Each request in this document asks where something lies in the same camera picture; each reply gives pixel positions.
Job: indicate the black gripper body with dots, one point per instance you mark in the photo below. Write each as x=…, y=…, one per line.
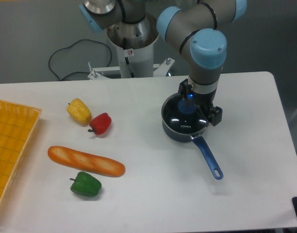
x=200, y=96

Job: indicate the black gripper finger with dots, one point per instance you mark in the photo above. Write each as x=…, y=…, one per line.
x=212, y=114
x=184, y=91

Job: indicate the glass lid with blue knob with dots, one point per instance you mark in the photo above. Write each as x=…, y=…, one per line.
x=182, y=117

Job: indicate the dark blue saucepan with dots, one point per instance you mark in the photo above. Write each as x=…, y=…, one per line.
x=200, y=142

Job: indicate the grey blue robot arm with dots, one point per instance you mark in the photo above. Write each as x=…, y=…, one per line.
x=193, y=34

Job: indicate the red bell pepper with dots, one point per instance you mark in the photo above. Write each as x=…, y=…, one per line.
x=100, y=124

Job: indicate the yellow bell pepper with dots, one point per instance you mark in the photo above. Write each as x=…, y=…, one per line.
x=79, y=111

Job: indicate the orange baguette bread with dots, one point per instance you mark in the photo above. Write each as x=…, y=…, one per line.
x=86, y=162

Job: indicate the green bell pepper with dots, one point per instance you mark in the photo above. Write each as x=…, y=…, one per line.
x=85, y=185

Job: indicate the yellow woven basket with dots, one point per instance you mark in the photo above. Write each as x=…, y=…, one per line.
x=17, y=123

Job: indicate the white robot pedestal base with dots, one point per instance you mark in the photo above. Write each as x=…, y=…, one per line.
x=134, y=45

